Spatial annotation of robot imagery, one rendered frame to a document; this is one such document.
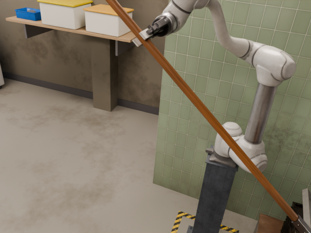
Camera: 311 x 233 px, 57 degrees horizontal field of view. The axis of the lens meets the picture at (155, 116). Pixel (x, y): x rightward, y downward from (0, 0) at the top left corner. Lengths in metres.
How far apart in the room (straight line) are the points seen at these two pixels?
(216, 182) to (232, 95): 0.73
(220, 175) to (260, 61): 0.87
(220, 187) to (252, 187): 0.79
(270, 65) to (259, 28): 0.74
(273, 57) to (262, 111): 0.31
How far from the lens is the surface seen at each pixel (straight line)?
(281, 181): 2.79
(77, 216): 2.95
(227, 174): 2.04
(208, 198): 2.23
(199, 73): 2.40
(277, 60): 1.52
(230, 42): 1.53
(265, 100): 1.63
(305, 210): 1.46
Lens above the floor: 2.24
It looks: 31 degrees down
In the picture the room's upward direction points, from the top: 5 degrees clockwise
